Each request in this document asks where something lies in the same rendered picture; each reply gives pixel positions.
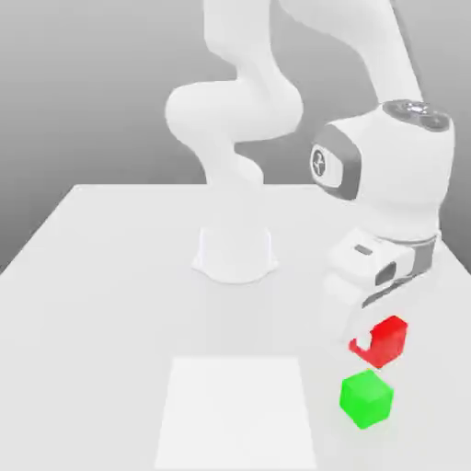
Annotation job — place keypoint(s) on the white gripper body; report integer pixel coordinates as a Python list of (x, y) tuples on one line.
[(362, 316)]

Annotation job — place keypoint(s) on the small red cube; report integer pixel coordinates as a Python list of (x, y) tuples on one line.
[(389, 342)]

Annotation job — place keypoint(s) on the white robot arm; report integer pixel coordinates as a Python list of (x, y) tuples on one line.
[(235, 110)]

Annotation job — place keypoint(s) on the small green cube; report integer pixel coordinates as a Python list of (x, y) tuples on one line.
[(366, 401)]

